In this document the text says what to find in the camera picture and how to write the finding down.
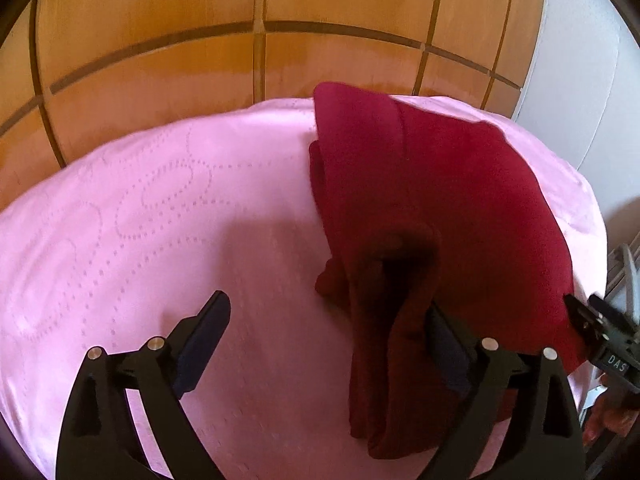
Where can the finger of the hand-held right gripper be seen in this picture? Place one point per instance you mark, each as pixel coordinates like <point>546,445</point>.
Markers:
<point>580,317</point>
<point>607,312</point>

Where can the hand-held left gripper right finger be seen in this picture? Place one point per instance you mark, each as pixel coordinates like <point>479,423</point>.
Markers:
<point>447,350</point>

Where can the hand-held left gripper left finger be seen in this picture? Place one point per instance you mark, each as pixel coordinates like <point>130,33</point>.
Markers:
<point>200,345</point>

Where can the dark red garment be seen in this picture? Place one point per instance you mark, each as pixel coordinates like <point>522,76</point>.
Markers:
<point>425,185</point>

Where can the person's right hand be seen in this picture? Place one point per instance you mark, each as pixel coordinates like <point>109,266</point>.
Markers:
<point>612,417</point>

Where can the pink quilted bedspread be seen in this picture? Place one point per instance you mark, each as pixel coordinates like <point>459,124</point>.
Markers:
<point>150,235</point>

